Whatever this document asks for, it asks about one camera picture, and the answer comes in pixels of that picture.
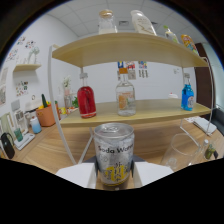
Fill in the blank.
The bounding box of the silver soda water can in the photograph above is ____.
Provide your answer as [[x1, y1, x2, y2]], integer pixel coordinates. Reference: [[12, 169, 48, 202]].
[[92, 122, 136, 187]]

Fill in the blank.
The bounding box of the light blue cup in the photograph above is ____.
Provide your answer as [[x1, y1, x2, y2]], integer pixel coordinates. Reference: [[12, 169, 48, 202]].
[[29, 115, 43, 135]]

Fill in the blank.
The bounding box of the teal cup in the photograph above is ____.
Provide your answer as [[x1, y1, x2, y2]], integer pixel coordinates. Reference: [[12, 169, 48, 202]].
[[13, 127, 24, 143]]

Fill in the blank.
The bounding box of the clear drinking glass with ice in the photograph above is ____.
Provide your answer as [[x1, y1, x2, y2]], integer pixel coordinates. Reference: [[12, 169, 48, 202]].
[[159, 133, 203, 173]]

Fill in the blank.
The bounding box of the white tray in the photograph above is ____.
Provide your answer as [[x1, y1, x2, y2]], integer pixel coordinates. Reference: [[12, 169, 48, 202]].
[[13, 132, 36, 151]]

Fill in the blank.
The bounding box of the two-tier wooden shelf rack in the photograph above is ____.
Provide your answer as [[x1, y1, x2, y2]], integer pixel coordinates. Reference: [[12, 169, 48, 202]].
[[47, 32, 216, 166]]

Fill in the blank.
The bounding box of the orange plant pot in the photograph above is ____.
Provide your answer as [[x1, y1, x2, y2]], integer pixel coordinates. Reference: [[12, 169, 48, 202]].
[[35, 102, 62, 128]]

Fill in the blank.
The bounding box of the green potted plant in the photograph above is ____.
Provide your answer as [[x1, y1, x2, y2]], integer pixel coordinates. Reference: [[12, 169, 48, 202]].
[[71, 96, 80, 109]]

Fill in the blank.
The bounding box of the red liquid bottle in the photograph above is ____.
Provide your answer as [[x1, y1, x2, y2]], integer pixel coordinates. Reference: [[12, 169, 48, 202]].
[[76, 72, 98, 119]]

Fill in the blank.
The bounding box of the black handbag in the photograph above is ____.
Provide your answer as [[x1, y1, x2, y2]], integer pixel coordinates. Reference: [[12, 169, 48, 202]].
[[0, 132, 16, 160]]

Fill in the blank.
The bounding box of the clear bottle orange label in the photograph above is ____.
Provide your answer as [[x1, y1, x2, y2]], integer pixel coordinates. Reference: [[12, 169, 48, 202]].
[[115, 67, 137, 117]]

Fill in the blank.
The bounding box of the blue liquid bottle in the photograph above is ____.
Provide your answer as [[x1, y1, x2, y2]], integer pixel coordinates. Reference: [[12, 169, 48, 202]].
[[180, 73, 195, 112]]

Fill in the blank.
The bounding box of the black chair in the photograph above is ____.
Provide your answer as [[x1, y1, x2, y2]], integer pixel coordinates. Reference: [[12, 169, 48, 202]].
[[209, 108, 224, 134]]

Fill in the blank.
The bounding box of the small flower vase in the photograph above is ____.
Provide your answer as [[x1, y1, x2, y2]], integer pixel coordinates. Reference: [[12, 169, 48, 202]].
[[62, 75, 73, 108]]

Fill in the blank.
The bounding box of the brown door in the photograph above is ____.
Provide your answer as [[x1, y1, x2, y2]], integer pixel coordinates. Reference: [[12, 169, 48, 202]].
[[194, 42, 214, 111]]

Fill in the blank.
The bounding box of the white vase ornament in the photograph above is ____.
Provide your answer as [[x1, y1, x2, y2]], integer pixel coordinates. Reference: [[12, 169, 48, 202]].
[[26, 46, 41, 65]]

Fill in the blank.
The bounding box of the green cap clear bottle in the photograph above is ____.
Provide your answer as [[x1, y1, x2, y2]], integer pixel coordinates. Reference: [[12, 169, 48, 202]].
[[163, 24, 181, 44]]

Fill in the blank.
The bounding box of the large white jar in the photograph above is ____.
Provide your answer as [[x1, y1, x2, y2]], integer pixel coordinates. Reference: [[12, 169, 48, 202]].
[[129, 9, 158, 37]]

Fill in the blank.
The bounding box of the glass jar cork lid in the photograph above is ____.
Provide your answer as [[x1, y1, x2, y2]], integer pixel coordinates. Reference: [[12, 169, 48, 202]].
[[97, 9, 119, 35]]

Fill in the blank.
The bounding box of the red wall poster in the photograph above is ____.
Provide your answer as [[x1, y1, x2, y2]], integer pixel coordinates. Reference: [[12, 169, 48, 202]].
[[124, 60, 137, 80]]

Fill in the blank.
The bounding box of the multicolour wall poster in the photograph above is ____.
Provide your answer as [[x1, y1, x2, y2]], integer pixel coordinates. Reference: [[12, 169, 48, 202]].
[[138, 60, 149, 79]]

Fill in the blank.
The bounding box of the wooden wall shelf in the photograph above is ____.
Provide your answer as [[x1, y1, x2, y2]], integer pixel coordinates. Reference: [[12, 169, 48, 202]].
[[13, 63, 43, 73]]

